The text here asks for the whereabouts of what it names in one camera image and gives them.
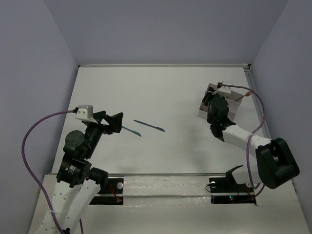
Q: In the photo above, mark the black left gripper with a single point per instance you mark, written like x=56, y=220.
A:
x=104, y=123

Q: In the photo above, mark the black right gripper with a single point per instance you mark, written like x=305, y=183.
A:
x=213, y=97

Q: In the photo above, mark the teal plastic knife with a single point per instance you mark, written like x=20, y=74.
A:
x=132, y=131

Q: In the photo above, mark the copper fork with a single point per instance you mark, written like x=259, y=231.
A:
x=245, y=95

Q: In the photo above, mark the dark blue plastic knife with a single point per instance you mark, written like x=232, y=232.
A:
x=149, y=125

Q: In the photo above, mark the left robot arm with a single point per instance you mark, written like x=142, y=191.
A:
x=77, y=182

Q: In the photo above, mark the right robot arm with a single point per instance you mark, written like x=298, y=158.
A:
x=275, y=162

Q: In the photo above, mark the white divided utensil container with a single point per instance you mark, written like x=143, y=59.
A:
x=234, y=100

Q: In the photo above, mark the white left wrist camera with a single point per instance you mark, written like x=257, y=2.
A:
x=84, y=112

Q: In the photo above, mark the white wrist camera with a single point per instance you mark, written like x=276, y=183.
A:
x=223, y=89
x=84, y=112

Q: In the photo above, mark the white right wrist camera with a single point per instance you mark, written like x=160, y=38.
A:
x=223, y=89

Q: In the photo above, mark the aluminium table edge rail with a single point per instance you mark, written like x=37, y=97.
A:
x=164, y=65

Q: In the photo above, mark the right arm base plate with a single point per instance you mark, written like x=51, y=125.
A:
x=225, y=190

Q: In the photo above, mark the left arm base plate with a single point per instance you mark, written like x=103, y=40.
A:
x=112, y=194

